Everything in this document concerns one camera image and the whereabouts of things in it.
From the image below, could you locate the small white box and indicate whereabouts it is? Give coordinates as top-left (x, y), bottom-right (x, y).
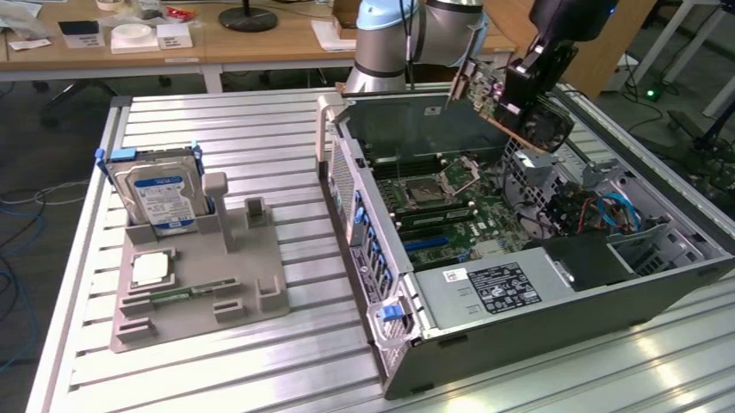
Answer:
top-left (155, 23), bottom-right (194, 51)

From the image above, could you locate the red wire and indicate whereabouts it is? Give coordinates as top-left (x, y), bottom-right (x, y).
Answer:
top-left (575, 197), bottom-right (605, 234)

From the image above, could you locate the grey power supply unit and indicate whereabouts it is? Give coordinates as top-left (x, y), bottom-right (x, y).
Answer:
top-left (413, 247), bottom-right (579, 341)

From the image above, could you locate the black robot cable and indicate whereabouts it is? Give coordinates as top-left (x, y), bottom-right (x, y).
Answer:
top-left (399, 0), bottom-right (419, 91)

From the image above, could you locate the hard disk with blue carrier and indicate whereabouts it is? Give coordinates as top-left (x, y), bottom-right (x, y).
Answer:
top-left (95, 140), bottom-right (211, 237)

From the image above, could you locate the wooden cabinet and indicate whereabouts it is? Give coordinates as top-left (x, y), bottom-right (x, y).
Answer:
top-left (475, 0), bottom-right (659, 99)

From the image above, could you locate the installed RAM stick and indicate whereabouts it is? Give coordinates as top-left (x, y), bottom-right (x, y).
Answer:
top-left (399, 211), bottom-right (479, 230)
top-left (394, 205), bottom-right (474, 221)

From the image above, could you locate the metal disk bay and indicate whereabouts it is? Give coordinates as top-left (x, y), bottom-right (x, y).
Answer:
top-left (607, 214), bottom-right (726, 277)

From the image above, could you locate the green RAM stick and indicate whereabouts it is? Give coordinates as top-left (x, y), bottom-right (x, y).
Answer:
top-left (147, 281), bottom-right (236, 305)

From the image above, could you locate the green motherboard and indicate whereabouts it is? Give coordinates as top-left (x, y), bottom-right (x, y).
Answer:
top-left (367, 152), bottom-right (557, 273)

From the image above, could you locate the wooden desk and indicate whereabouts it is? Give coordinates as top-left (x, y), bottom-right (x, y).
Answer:
top-left (0, 0), bottom-right (518, 83)

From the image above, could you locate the graphics card with black fan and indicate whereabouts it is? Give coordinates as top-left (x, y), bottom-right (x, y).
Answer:
top-left (446, 24), bottom-right (577, 155)

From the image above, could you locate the blue wire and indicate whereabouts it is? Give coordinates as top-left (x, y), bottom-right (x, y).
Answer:
top-left (597, 193), bottom-right (645, 236)

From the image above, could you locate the white box with tape roll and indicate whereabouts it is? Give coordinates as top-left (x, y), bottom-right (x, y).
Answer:
top-left (110, 23), bottom-right (162, 55)

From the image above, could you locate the brown cardboard box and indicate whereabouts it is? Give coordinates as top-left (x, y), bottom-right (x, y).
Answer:
top-left (333, 0), bottom-right (363, 30)

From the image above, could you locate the silver CPU chip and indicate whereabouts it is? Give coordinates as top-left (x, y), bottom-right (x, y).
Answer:
top-left (130, 253), bottom-right (172, 288)

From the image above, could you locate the black office chair base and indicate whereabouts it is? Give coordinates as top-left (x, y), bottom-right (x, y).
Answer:
top-left (32, 79), bottom-right (120, 129)

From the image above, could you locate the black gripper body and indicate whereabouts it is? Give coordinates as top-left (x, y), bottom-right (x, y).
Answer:
top-left (527, 0), bottom-right (619, 43)

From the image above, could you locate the blue expansion slot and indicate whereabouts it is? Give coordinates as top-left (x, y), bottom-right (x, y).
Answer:
top-left (403, 235), bottom-right (450, 253)

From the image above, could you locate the metal socket cover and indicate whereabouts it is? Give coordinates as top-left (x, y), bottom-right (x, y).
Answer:
top-left (439, 157), bottom-right (485, 191)

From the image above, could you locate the black and white box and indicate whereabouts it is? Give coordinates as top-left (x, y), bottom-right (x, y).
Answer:
top-left (56, 20), bottom-right (106, 49)

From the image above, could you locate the white paper stack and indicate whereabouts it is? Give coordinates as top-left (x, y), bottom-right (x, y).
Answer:
top-left (311, 19), bottom-right (359, 53)

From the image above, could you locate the white table frame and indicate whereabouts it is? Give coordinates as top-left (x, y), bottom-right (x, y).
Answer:
top-left (629, 0), bottom-right (735, 118)

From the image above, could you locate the grey parts rack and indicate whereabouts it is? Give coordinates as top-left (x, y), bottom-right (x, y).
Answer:
top-left (108, 170), bottom-right (289, 354)

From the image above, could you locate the blue floor cable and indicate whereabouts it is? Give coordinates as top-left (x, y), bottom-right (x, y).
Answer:
top-left (0, 188), bottom-right (47, 371)

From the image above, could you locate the open dark PC case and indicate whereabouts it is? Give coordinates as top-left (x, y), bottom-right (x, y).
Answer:
top-left (318, 77), bottom-right (735, 401)

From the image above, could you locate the CPU socket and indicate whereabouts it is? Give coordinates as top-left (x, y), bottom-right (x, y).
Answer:
top-left (403, 175), bottom-right (457, 208)

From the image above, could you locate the black round lamp base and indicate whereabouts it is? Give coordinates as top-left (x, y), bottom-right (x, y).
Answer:
top-left (218, 0), bottom-right (280, 34)

